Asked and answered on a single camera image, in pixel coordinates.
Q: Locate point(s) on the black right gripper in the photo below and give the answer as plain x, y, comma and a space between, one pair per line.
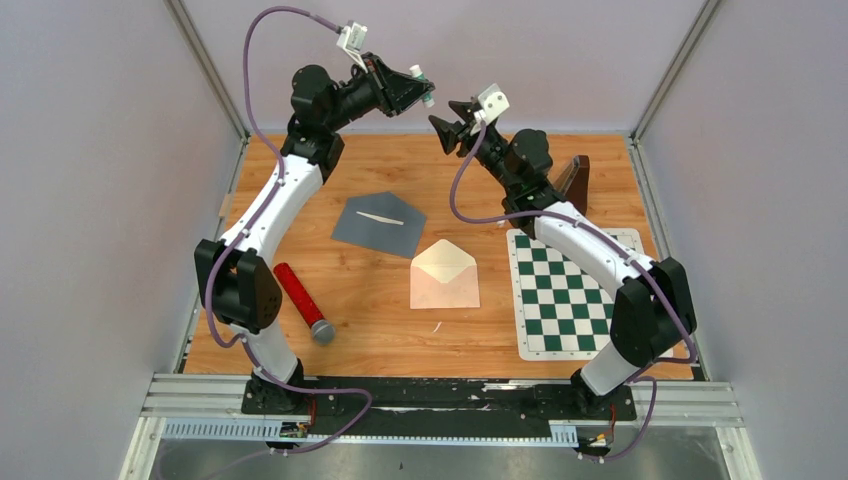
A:
449, 132

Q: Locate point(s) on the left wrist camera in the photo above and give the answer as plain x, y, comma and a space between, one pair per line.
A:
351, 40

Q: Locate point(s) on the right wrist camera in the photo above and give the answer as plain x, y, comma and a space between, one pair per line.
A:
489, 105

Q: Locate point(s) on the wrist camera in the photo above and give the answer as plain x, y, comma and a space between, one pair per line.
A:
489, 105
351, 40

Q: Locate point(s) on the cream pink envelope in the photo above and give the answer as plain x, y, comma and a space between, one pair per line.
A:
444, 276

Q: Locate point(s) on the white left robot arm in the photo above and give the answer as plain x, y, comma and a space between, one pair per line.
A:
240, 294

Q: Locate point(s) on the green white chessboard mat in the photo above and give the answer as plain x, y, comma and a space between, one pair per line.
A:
561, 313

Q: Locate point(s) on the red microphone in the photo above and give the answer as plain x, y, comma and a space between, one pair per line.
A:
321, 330

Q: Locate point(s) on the grey envelope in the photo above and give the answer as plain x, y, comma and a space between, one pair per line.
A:
395, 240

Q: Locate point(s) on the wooden metronome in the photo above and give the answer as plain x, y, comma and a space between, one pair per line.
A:
573, 182

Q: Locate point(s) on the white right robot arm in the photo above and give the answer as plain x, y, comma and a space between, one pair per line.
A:
652, 302

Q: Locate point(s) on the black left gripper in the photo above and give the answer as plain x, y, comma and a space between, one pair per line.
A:
392, 92

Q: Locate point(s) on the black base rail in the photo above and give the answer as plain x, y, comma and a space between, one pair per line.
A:
435, 407

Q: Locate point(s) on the green white glue stick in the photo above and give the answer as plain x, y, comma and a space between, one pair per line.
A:
426, 97

